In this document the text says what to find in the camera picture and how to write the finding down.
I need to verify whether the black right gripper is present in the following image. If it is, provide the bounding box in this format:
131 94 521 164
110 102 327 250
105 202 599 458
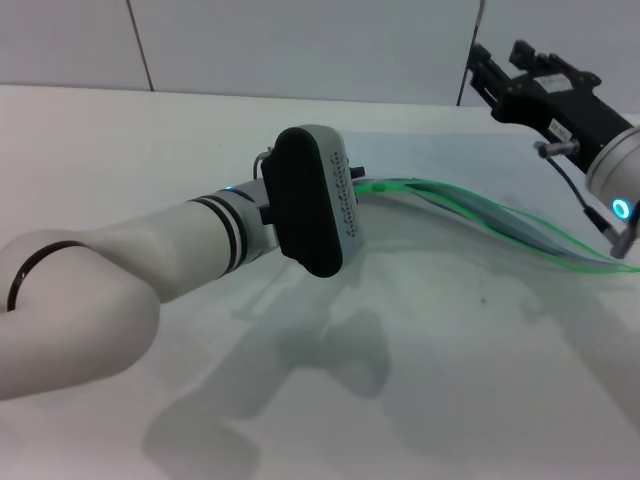
466 40 634 176

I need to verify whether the transparent document bag green zipper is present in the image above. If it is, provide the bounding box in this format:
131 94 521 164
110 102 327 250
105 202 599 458
352 176 640 276

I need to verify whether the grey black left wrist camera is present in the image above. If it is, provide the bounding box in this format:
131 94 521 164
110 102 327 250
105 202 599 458
260 124 366 279

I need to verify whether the grey left arm cable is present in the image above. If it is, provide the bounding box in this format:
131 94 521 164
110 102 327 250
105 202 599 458
252 149 274 181

